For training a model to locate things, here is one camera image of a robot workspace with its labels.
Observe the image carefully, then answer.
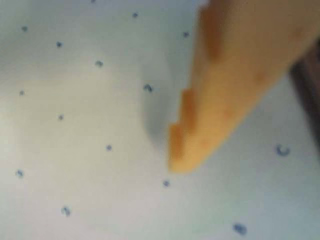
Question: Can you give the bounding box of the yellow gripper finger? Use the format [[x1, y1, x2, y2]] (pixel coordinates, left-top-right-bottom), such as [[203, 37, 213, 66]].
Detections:
[[167, 0, 320, 175]]

